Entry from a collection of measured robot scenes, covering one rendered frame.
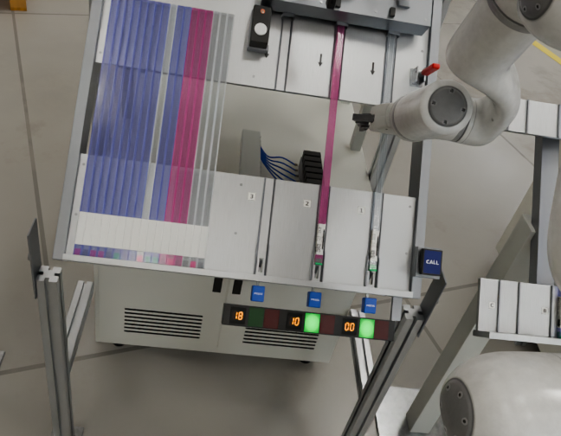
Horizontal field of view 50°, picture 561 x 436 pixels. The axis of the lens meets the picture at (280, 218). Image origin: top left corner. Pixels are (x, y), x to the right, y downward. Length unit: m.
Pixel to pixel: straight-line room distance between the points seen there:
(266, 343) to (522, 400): 1.27
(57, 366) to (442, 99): 0.98
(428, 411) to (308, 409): 0.34
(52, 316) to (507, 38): 0.97
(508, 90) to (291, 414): 1.22
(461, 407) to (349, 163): 1.17
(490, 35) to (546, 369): 0.41
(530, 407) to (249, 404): 1.32
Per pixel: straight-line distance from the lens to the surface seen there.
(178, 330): 1.77
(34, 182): 2.50
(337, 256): 1.18
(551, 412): 0.61
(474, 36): 0.83
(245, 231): 1.15
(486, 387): 0.60
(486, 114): 0.99
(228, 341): 1.80
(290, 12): 1.26
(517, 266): 1.42
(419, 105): 0.94
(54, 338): 1.36
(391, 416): 1.92
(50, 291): 1.25
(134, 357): 1.90
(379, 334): 1.21
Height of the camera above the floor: 1.54
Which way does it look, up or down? 39 degrees down
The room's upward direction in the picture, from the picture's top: 13 degrees clockwise
